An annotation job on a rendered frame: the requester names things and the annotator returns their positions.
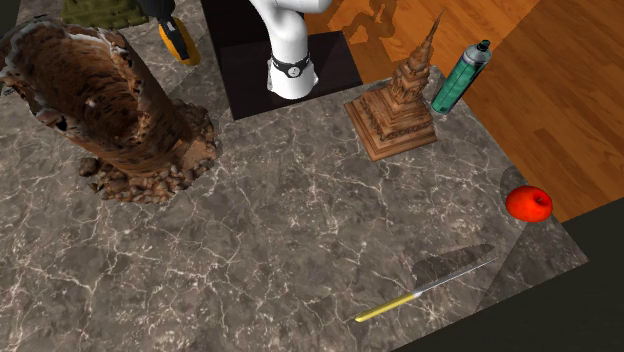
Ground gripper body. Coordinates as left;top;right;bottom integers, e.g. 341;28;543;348
135;0;177;21

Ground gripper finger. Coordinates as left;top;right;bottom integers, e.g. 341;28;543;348
160;16;191;62

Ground yellow oval object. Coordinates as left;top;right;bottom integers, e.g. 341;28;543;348
157;16;202;67

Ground olive green textured object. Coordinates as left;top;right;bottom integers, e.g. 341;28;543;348
60;0;150;31

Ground brown tree stump figure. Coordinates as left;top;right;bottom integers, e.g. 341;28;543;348
0;14;223;205

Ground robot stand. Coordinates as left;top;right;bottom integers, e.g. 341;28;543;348
200;0;365;122

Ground brown wooden tower figure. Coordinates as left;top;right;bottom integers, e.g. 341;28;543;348
343;8;446;163

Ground green spray bottle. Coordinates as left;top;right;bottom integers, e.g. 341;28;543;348
430;39;493;117

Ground red apple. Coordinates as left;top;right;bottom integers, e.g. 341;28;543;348
504;185;555;224

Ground yellow handled knife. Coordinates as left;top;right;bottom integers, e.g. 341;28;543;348
353;256;500;324

